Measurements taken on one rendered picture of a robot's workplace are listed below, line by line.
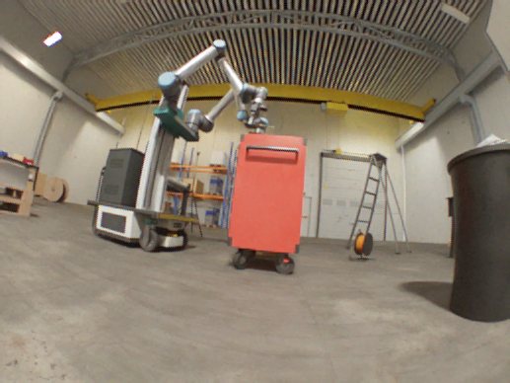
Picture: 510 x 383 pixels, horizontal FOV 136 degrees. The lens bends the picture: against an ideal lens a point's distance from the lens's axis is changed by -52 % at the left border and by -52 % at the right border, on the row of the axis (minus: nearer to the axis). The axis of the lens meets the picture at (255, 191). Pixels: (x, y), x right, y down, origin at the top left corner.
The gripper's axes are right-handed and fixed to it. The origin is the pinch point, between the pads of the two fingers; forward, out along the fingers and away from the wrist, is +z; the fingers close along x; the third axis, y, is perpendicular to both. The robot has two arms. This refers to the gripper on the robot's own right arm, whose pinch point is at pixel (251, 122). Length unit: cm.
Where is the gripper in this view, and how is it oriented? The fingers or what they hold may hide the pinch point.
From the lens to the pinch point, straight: 172.0
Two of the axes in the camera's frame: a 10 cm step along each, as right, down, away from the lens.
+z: -3.1, 9.4, -1.2
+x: -1.3, -1.7, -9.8
